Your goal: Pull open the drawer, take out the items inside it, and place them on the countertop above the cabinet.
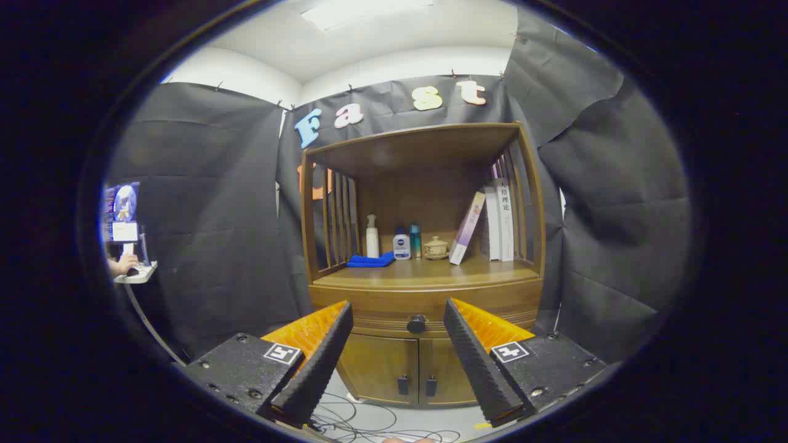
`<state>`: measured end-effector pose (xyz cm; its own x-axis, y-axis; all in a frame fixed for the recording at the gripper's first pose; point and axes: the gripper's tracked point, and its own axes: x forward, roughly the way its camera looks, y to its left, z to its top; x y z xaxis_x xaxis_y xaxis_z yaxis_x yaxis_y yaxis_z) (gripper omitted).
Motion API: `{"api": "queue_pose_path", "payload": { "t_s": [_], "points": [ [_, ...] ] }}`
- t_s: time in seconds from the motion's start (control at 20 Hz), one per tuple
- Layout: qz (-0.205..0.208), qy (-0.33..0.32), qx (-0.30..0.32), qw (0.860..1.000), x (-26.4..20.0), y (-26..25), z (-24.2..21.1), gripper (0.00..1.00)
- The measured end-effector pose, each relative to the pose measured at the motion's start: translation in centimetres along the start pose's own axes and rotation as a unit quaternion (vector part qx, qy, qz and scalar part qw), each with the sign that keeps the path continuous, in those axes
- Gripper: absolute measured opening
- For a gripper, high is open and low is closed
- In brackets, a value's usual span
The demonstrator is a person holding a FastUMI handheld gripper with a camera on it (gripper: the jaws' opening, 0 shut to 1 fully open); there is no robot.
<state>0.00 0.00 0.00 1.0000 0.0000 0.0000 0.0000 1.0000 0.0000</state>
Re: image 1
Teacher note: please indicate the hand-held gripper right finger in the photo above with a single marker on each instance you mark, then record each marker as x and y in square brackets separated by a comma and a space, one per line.
[477, 369]

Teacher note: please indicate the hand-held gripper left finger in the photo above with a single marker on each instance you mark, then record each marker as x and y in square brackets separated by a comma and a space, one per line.
[320, 369]

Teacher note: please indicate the black drawer knob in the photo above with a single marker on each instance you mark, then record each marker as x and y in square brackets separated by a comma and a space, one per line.
[417, 323]

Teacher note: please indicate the wooden cabinet door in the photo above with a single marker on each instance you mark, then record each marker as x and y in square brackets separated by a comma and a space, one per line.
[375, 369]
[446, 369]

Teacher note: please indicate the wooden countertop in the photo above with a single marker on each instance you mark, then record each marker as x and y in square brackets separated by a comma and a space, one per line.
[431, 274]

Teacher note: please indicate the wooden cabinet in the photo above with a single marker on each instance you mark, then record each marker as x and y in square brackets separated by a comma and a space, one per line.
[431, 184]

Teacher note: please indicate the folded blue cloth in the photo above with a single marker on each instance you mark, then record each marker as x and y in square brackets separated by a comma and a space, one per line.
[369, 261]

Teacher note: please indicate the beige lidded ceramic cup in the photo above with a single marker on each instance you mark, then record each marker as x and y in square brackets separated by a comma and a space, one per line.
[435, 248]

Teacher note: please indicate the white pump bottle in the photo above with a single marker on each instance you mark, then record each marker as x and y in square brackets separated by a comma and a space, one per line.
[372, 241]

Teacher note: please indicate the purple and white box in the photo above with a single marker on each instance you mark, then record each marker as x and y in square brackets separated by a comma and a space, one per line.
[466, 229]

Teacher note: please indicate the teal bottle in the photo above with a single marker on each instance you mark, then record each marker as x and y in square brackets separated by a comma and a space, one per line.
[415, 241]

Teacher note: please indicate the white lotion bottle blue cap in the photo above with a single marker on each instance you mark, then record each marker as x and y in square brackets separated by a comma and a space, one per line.
[401, 247]

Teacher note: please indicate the white book with black print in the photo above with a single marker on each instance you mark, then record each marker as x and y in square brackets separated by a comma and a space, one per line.
[505, 224]

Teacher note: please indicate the black backdrop cloth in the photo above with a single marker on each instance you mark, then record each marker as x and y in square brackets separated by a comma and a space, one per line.
[203, 215]

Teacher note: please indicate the white desk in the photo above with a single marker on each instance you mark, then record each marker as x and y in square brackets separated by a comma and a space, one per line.
[140, 274]

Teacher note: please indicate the computer monitor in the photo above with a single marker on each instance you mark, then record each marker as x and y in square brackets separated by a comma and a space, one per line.
[121, 209]

